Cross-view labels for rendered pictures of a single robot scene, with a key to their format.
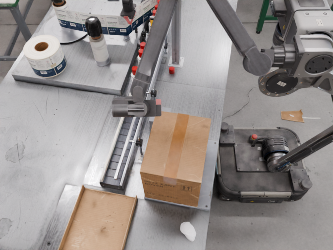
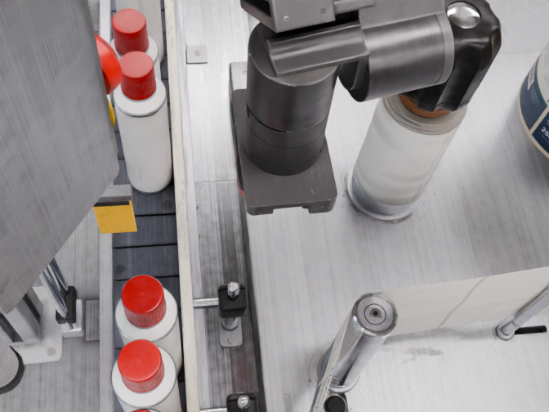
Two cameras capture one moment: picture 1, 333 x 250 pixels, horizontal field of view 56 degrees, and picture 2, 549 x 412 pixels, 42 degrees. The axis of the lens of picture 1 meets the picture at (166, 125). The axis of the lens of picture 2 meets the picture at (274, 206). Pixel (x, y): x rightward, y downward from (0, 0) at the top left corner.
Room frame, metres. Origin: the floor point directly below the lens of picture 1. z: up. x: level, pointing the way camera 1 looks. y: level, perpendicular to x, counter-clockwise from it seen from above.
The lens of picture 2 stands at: (1.70, 0.04, 1.61)
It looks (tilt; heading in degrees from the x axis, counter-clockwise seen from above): 62 degrees down; 150
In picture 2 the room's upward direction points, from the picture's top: 11 degrees clockwise
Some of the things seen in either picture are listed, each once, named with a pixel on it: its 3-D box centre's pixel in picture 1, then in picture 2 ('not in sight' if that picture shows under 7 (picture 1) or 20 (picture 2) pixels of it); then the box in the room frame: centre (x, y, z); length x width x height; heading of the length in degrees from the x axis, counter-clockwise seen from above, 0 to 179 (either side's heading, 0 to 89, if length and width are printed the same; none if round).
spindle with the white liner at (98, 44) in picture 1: (97, 41); (416, 117); (1.38, 0.36, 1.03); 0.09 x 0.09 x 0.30
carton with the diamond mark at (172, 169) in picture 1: (177, 159); not in sight; (0.64, -0.04, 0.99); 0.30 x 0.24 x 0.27; 166
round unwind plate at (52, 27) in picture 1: (68, 27); not in sight; (1.69, 0.62, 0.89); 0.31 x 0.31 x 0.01
